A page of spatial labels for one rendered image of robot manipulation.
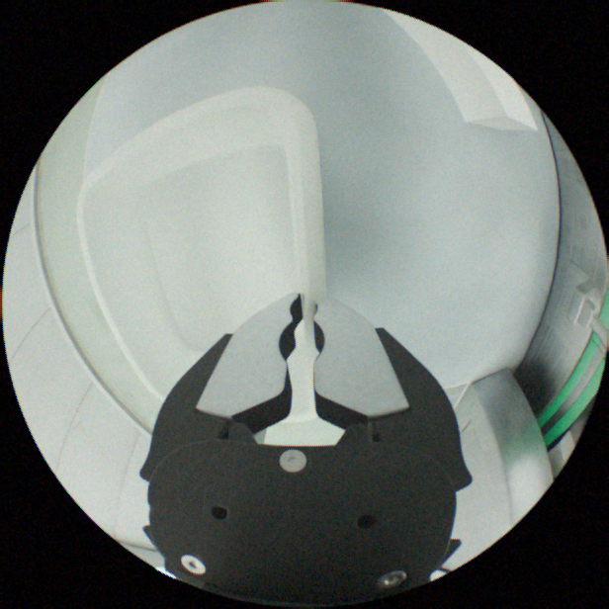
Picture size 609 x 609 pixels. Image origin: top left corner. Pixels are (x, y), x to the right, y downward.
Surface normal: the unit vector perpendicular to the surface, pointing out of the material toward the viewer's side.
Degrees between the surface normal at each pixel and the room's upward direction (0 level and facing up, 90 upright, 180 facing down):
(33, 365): 90
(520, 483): 90
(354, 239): 0
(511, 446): 90
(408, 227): 0
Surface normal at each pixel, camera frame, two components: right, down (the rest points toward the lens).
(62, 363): 0.98, -0.14
